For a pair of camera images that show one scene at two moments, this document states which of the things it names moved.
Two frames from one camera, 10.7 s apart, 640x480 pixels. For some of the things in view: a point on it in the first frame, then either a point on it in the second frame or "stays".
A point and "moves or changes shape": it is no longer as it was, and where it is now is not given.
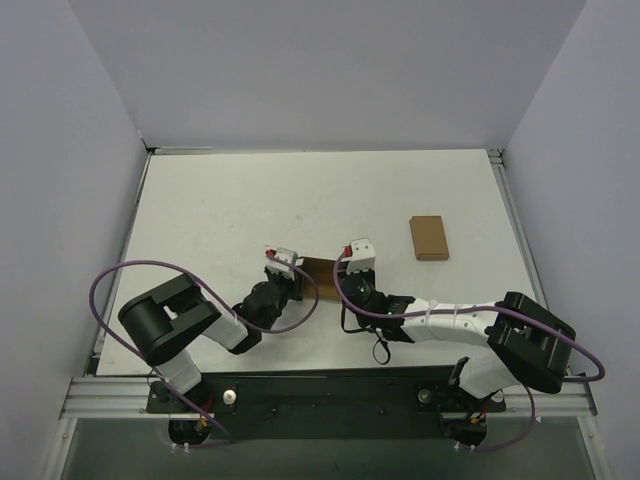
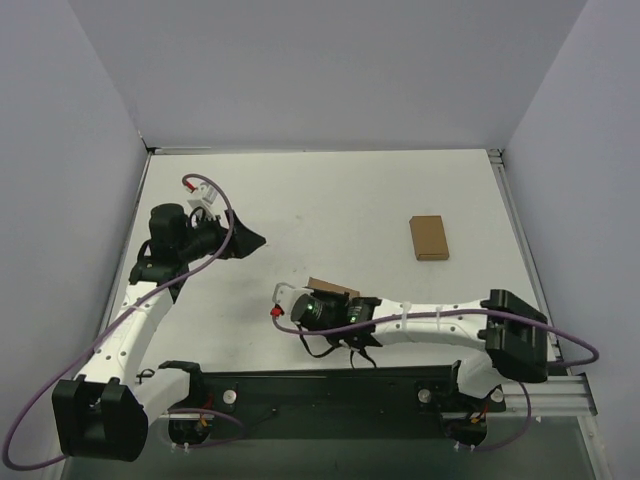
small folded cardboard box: [429, 238] stays
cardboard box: [322, 269] moves or changes shape
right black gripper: [349, 282] to [341, 301]
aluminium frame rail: [497, 162] stays
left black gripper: [292, 285] to [232, 236]
